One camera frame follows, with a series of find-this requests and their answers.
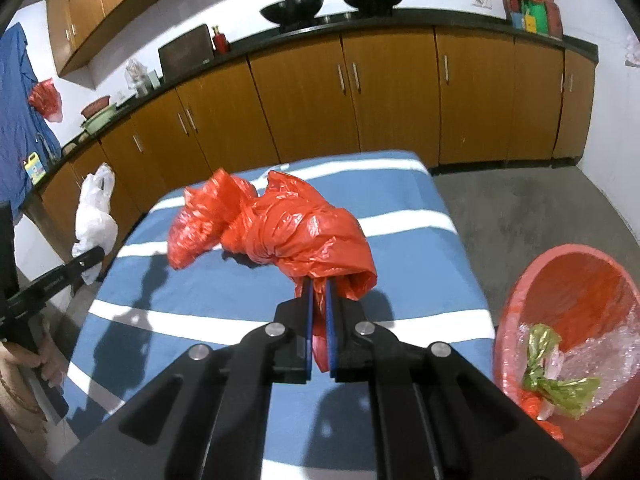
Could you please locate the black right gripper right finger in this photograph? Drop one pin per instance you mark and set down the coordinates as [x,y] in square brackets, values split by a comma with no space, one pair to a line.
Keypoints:
[434,414]

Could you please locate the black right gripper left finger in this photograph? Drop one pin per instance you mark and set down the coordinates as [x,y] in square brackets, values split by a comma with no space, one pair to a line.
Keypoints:
[205,415]

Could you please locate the white plastic bag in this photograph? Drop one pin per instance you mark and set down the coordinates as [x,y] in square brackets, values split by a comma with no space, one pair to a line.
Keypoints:
[94,224]

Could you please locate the green plastic bag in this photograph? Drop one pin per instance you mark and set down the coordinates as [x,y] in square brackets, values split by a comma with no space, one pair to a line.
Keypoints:
[543,390]

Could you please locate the large red plastic bag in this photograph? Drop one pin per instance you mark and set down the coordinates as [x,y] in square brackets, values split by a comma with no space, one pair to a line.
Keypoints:
[290,225]

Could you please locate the pink plastic trash basin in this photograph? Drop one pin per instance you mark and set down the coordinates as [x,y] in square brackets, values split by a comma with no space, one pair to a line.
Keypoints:
[581,293]

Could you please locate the person's left hand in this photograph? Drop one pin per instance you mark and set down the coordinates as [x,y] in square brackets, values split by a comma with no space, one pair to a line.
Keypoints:
[48,357]

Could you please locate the yellow blue tag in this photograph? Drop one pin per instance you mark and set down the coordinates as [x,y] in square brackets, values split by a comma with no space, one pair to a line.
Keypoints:
[34,168]

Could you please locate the clear bubble wrap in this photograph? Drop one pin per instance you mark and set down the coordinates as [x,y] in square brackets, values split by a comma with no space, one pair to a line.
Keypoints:
[612,357]

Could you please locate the blue hanging cloth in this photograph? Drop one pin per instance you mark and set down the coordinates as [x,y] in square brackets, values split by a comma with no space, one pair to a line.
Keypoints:
[23,130]

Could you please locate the green and red bowls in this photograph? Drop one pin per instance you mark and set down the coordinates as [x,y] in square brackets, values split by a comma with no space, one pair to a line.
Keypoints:
[98,114]

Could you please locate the red bag hanging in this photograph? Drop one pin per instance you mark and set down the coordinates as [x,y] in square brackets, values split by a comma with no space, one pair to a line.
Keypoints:
[47,101]

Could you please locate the glass jar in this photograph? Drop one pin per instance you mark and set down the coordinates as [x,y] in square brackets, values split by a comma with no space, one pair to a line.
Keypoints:
[140,79]

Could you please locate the lower wooden cabinet run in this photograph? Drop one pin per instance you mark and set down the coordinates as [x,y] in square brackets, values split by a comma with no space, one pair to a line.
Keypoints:
[455,90]

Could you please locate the dark cutting board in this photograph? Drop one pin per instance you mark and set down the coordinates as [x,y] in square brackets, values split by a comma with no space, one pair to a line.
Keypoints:
[187,52]

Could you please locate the red bottle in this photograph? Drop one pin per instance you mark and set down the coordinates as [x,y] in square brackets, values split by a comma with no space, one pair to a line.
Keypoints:
[220,42]

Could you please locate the floral pink curtain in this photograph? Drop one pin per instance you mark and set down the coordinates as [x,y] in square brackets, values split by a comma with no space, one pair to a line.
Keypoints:
[632,56]

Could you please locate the black wok left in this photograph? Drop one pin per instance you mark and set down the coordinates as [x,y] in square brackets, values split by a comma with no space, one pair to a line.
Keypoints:
[291,12]

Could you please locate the red bag with boxes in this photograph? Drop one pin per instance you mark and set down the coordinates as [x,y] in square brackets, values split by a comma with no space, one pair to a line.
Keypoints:
[540,17]

